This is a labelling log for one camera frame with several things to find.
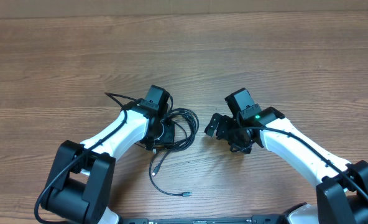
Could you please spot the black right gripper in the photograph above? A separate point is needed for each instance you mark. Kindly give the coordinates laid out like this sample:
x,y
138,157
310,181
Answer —
x,y
222,128

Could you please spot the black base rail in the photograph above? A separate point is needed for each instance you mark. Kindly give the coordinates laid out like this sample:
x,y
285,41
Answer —
x,y
218,219

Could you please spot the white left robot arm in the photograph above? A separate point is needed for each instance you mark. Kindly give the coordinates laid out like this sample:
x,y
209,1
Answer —
x,y
79,183

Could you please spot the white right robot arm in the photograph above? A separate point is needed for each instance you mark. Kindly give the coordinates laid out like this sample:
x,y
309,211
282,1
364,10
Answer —
x,y
341,186

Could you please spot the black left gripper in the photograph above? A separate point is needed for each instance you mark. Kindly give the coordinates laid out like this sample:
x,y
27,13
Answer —
x,y
169,137

